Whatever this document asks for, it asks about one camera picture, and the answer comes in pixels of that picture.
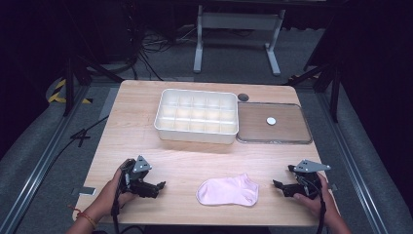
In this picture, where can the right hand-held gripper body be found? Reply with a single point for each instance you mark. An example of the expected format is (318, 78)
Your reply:
(308, 185)

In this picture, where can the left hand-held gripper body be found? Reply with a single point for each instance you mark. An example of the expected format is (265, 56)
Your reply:
(136, 182)

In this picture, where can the pink sock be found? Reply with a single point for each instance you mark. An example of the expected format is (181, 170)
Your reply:
(229, 191)

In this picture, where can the person's right hand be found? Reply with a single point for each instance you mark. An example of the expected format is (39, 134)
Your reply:
(319, 203)

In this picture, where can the person's left hand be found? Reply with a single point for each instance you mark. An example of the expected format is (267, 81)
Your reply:
(112, 195)

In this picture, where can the grey tape piece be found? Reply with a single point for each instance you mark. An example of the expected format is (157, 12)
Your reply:
(85, 190)
(332, 187)

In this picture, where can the clear lid with white knob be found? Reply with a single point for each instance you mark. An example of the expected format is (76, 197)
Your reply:
(276, 130)

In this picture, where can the white divided storage box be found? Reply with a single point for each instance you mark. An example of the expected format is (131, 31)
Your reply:
(196, 115)

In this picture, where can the dark round table grommet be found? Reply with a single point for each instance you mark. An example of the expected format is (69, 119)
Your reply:
(243, 97)

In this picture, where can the black tripod stand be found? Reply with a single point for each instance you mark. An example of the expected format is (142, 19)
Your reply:
(68, 87)
(334, 94)

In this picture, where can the yellow and black floor tape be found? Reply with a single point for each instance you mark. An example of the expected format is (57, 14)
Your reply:
(58, 94)

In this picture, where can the aluminium floor rail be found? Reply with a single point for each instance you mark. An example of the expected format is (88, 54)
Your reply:
(42, 162)
(354, 169)

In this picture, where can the white metal table frame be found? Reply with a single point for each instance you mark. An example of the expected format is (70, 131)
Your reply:
(240, 20)

